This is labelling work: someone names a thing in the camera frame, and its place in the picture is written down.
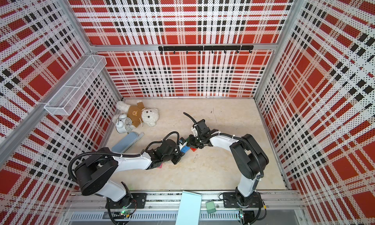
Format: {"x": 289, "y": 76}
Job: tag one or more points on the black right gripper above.
{"x": 190, "y": 144}

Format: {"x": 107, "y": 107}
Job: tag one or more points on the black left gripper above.
{"x": 176, "y": 160}

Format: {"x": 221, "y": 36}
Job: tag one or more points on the blue lego brick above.
{"x": 185, "y": 149}

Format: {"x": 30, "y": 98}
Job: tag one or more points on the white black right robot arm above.
{"x": 249, "y": 157}

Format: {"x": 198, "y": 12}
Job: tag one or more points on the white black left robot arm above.
{"x": 92, "y": 171}

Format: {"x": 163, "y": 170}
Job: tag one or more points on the white teddy bear brown shirt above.
{"x": 139, "y": 114}

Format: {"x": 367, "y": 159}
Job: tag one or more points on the white alarm clock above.
{"x": 123, "y": 123}

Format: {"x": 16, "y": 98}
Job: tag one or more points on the light blue paper sheet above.
{"x": 189, "y": 209}

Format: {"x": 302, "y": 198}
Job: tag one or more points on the small green box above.
{"x": 210, "y": 207}

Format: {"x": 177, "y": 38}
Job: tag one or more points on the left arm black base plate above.
{"x": 135, "y": 200}

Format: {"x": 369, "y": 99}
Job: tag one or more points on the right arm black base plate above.
{"x": 237, "y": 200}

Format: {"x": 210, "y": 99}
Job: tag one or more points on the black wall hook rail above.
{"x": 206, "y": 48}

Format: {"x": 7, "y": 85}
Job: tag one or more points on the white wire wall basket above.
{"x": 68, "y": 96}

